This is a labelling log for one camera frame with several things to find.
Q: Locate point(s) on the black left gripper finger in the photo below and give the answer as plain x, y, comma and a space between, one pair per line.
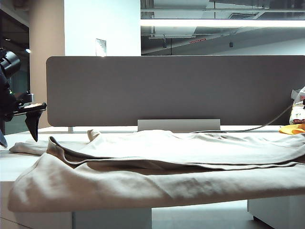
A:
33, 124
3, 139

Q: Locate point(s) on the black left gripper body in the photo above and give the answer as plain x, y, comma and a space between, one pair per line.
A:
6, 105

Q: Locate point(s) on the beige T-shirt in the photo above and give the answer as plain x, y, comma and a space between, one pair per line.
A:
143, 186

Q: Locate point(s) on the dark glass door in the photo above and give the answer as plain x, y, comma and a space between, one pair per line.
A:
22, 114

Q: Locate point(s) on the white drawer cabinet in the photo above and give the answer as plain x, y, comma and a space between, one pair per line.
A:
107, 219

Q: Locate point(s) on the grey fabric desk divider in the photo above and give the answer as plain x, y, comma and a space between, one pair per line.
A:
166, 90

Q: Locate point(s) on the red ceiling sign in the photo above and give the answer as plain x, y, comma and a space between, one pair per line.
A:
197, 41

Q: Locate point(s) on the long ceiling light strip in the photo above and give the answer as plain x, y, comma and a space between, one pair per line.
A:
214, 23

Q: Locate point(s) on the yellow cloth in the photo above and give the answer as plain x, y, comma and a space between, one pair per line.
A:
291, 129

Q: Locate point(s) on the white cabinet on casters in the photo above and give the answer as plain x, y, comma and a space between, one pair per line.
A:
276, 212

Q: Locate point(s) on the clear plastic snack bag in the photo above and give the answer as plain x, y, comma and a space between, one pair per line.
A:
299, 109

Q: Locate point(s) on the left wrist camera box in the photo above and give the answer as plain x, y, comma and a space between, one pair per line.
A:
25, 96

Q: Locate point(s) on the white divider support bracket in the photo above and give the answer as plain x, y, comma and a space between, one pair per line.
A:
70, 129

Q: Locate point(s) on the silver wall switch plate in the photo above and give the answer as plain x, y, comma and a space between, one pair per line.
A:
100, 47

